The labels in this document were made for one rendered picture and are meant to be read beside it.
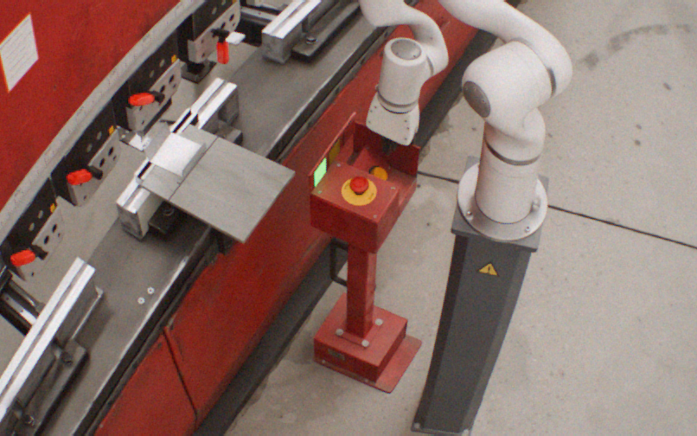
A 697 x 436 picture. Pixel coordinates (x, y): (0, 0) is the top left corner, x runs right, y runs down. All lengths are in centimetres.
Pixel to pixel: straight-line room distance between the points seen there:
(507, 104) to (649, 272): 169
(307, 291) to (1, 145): 168
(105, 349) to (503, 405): 133
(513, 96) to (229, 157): 65
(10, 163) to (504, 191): 94
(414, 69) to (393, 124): 19
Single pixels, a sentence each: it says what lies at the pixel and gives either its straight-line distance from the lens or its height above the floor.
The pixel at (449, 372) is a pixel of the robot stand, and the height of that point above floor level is 42.
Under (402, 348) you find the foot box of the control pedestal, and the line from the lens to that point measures 285.
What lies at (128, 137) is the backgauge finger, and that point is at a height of 100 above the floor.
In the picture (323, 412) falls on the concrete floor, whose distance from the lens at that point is 276.
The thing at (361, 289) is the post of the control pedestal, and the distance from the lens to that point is 252.
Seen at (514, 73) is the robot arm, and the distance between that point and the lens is 156.
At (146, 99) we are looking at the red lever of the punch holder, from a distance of 170.
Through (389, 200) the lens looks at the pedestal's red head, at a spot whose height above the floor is 78.
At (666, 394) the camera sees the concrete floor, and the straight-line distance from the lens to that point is 295.
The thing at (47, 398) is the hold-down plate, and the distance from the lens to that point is 186.
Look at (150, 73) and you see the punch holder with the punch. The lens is 175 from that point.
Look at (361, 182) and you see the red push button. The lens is 215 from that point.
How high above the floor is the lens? 252
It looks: 54 degrees down
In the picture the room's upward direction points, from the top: 1 degrees clockwise
